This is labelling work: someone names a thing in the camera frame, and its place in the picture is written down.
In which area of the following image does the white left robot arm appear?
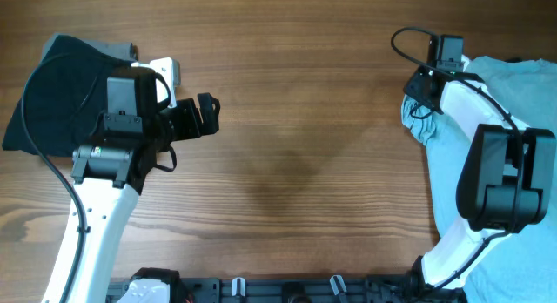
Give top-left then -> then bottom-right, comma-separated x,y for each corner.
43,66 -> 220,302

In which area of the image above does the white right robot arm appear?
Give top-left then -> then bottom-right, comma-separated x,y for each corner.
404,33 -> 556,298

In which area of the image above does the folded dark clothes stack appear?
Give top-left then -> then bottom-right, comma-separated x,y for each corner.
25,33 -> 138,157

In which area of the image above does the light blue t-shirt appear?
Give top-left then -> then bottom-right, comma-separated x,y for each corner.
400,57 -> 556,302

